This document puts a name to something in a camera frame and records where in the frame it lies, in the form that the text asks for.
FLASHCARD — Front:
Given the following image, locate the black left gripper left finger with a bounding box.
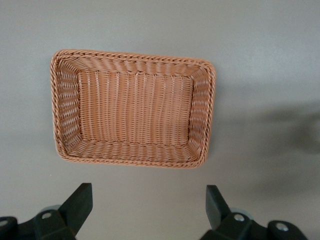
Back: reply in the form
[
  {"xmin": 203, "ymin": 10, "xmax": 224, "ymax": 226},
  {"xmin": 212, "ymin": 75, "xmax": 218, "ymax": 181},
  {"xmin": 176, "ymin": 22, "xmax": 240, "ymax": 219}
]
[{"xmin": 0, "ymin": 182, "xmax": 94, "ymax": 240}]

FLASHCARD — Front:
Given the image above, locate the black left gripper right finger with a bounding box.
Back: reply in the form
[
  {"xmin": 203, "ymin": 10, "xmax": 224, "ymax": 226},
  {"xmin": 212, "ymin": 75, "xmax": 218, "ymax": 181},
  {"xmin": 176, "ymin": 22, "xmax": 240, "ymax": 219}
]
[{"xmin": 199, "ymin": 184, "xmax": 307, "ymax": 240}]

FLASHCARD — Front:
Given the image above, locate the brown wicker basket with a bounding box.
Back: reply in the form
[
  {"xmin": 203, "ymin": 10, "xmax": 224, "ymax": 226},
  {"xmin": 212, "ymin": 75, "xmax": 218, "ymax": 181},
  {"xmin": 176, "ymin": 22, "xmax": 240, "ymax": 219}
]
[{"xmin": 49, "ymin": 49, "xmax": 217, "ymax": 170}]

